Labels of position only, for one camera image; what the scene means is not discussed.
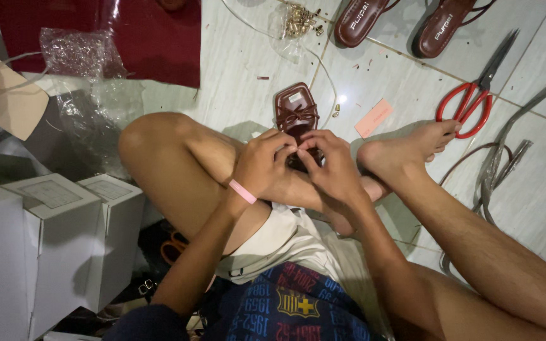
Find brown cardboard piece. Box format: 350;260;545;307
0;28;50;141

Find cream shorts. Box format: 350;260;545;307
215;203;349;285

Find person's right leg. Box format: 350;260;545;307
356;119;546;341

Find person's right hand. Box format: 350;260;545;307
297;130;367;204

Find person's left hand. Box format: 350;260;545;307
233;128;298;200

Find pink wristband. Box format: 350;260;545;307
228;178;258;205

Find white cord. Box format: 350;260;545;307
221;0;339;129

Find dark red leather sheet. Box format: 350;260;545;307
0;0;203;89

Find pink paper tag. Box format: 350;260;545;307
355;98;394;139

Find bag of gold buckles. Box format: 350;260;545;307
269;2;326;62

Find person's leg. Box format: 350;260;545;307
356;119;546;341
118;112;392;256

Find person's left leg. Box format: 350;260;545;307
118;112;392;256

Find blue patterned shirt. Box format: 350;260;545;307
202;261;387;341

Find orange-handled scissors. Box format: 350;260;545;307
160;230;189;266

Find bundle of grey plastic straps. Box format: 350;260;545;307
439;64;546;280

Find brown heeled sandal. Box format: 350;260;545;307
411;0;496;59
334;0;402;48

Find red-handled scissors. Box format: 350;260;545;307
435;28;520;140

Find clear crumpled plastic bag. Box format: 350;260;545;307
39;27;146;178

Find brown bow sandal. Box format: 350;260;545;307
274;82;325;173

